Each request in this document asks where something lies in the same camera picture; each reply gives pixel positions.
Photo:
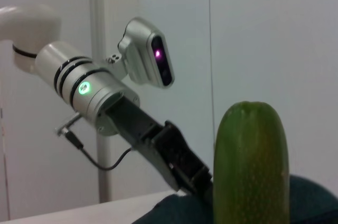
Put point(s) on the white vertical post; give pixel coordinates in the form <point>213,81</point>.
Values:
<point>104,181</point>

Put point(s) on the green cucumber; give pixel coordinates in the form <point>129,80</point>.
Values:
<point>251,168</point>

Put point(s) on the dark teal fabric lunch bag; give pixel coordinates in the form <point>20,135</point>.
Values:
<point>311,203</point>

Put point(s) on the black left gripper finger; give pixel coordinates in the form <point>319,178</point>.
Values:
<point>206,189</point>

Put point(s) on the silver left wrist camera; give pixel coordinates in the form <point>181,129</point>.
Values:
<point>142,55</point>

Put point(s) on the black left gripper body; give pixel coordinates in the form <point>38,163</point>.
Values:
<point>158,142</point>

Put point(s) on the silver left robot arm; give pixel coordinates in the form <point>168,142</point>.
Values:
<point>66,76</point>

